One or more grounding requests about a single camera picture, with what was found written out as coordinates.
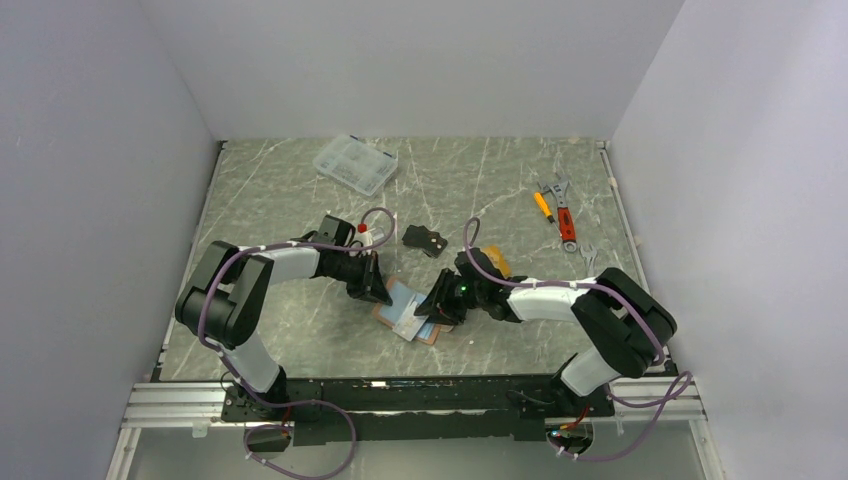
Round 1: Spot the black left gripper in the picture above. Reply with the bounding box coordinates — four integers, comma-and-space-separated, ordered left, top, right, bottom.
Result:
330, 250, 391, 306

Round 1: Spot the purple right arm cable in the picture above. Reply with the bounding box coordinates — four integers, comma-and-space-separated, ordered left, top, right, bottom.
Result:
462, 216, 696, 412

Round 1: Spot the silver combination wrench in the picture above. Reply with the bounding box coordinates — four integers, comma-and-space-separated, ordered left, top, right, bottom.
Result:
579, 244, 598, 277

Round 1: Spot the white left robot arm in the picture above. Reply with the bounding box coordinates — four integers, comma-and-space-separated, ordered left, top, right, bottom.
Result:
174, 215, 393, 420

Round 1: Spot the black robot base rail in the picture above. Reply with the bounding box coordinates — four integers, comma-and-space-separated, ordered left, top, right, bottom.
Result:
221, 374, 615, 446

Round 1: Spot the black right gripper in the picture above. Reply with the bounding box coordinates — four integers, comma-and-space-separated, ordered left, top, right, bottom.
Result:
414, 268, 486, 326

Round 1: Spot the white credit card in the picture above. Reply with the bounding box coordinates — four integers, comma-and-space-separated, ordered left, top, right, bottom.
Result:
392, 299, 426, 342

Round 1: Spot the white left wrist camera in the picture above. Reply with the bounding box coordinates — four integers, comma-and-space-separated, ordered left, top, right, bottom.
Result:
354, 223, 386, 247

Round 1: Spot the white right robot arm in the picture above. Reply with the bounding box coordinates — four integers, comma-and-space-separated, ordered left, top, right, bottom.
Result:
415, 246, 677, 415

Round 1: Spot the aluminium frame rail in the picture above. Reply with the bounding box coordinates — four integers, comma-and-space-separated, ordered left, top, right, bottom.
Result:
106, 382, 225, 479

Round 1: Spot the clear plastic organizer box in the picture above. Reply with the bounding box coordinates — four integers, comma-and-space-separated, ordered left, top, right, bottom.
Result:
313, 135, 398, 197

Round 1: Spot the yellow handled screwdriver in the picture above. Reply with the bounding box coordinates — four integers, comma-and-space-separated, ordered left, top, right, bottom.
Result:
533, 192, 556, 225

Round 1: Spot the brown leather card holder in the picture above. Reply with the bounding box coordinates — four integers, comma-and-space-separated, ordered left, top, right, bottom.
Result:
372, 277, 453, 346

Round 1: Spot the red handled adjustable wrench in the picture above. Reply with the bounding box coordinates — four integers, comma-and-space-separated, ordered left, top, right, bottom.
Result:
537, 171, 578, 253

